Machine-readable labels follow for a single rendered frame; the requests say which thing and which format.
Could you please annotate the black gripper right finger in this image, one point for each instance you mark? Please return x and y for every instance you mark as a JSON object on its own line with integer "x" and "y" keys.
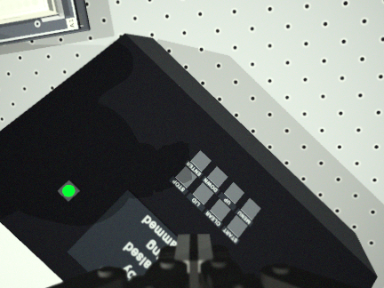
{"x": 213, "y": 272}

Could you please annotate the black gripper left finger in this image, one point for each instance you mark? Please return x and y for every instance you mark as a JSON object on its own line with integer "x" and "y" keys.
{"x": 177, "y": 272}

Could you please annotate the grey perforated base plate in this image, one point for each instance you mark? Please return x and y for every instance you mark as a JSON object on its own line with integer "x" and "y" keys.
{"x": 305, "y": 77}

